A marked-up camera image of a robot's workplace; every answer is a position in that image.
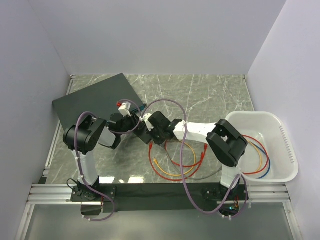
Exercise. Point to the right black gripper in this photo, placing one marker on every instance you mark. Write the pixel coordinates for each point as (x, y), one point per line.
(158, 141)

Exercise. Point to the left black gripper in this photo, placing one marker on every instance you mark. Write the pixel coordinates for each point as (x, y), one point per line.
(134, 118)

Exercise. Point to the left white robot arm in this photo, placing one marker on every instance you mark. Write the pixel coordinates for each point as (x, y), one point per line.
(89, 131)

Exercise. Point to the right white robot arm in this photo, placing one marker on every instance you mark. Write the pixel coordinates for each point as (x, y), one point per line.
(225, 141)

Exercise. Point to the small black flat box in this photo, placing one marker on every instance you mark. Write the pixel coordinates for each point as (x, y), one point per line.
(143, 133)

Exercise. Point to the white plastic bin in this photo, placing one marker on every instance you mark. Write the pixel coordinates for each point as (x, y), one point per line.
(268, 132)

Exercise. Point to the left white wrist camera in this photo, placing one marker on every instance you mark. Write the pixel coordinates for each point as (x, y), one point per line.
(124, 108)

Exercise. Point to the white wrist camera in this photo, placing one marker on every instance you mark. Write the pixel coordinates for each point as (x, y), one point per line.
(124, 108)
(145, 119)

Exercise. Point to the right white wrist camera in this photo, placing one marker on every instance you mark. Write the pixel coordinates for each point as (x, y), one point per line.
(145, 119)

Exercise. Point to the large black network switch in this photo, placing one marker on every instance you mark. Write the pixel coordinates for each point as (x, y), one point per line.
(100, 99)

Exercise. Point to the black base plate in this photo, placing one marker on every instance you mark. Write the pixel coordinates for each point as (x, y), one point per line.
(157, 196)

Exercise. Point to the aluminium frame rail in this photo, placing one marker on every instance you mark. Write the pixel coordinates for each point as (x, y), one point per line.
(55, 194)

